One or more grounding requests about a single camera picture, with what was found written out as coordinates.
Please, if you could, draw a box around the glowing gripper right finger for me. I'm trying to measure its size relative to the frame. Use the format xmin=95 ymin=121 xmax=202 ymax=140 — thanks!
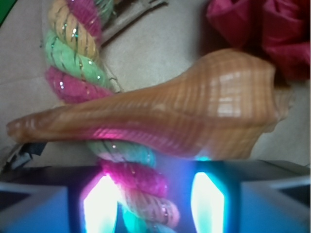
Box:
xmin=170 ymin=159 xmax=311 ymax=233

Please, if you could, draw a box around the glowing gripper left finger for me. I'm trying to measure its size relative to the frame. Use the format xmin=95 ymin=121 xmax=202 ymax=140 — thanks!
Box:
xmin=0 ymin=166 xmax=118 ymax=233

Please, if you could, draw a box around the multicolored twisted rope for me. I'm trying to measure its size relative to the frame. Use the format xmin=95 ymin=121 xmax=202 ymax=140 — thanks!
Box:
xmin=44 ymin=0 xmax=181 ymax=233

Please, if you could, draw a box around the brown conch seashell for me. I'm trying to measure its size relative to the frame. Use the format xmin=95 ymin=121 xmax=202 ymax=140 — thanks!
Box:
xmin=7 ymin=49 xmax=294 ymax=160

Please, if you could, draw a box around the red crumpled paper ball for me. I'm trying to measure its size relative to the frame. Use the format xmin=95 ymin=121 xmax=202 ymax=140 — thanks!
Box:
xmin=206 ymin=0 xmax=311 ymax=81

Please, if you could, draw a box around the green rectangular block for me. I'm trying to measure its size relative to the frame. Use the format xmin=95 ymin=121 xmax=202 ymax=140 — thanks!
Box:
xmin=0 ymin=0 xmax=17 ymax=25

